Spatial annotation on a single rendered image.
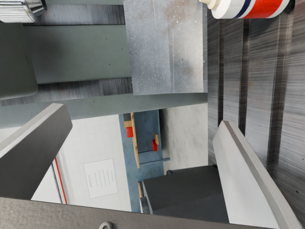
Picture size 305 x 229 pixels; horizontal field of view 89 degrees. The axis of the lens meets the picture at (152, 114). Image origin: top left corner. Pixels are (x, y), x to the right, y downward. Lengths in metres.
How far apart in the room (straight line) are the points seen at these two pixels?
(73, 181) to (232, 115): 5.26
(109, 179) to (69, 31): 4.92
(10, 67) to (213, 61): 0.44
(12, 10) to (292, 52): 0.33
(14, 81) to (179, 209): 0.43
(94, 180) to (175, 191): 5.04
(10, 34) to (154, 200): 0.47
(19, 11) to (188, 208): 0.36
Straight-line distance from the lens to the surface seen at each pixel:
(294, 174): 0.29
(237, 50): 0.34
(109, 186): 5.46
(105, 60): 0.61
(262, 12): 0.27
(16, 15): 0.26
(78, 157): 5.04
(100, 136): 4.72
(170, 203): 0.31
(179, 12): 0.58
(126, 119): 4.03
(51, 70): 0.64
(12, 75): 0.47
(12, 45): 0.50
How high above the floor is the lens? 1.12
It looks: 11 degrees down
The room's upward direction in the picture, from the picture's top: 98 degrees counter-clockwise
